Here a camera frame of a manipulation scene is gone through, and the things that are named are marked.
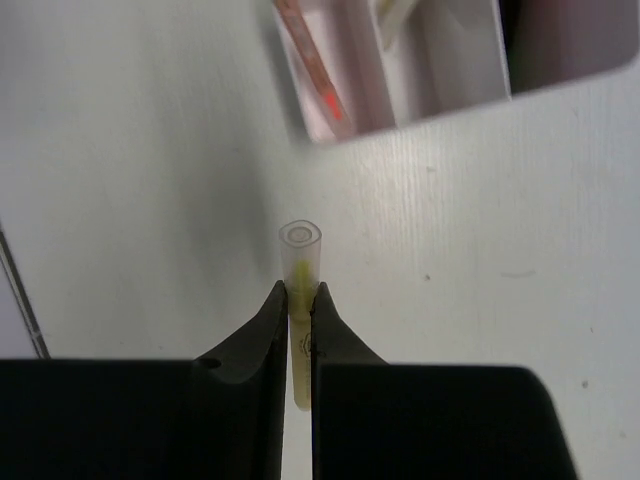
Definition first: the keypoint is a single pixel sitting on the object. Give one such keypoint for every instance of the right white organizer bin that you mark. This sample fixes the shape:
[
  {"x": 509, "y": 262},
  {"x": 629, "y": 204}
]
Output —
[{"x": 347, "y": 37}]

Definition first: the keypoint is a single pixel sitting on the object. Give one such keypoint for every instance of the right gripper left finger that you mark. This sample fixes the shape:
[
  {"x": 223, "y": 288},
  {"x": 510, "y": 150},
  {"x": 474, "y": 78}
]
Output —
[{"x": 219, "y": 416}]

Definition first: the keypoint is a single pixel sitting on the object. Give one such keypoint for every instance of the orange pink pencil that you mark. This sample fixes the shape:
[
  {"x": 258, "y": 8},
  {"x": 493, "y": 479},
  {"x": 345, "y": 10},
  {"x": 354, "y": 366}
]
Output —
[{"x": 326, "y": 94}]

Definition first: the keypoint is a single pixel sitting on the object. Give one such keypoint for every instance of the yellow stick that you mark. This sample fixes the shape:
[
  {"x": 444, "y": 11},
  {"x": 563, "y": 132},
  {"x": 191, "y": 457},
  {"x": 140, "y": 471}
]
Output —
[{"x": 300, "y": 246}]

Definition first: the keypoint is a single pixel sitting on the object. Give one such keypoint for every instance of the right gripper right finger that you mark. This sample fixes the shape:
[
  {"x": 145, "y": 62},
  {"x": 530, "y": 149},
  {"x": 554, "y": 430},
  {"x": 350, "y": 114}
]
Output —
[{"x": 375, "y": 420}]

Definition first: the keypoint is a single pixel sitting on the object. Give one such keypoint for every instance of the white organizer bin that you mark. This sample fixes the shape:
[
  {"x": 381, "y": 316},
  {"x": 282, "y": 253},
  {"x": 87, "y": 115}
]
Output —
[
  {"x": 347, "y": 37},
  {"x": 440, "y": 57}
]

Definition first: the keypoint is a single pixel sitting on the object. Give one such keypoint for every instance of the metal table edge rail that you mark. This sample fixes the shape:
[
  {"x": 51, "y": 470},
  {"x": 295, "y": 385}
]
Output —
[{"x": 23, "y": 303}]

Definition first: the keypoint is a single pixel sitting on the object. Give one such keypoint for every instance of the left white organizer bin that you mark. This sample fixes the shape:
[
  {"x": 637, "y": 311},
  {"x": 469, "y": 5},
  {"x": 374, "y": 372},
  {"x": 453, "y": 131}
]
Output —
[{"x": 440, "y": 57}]

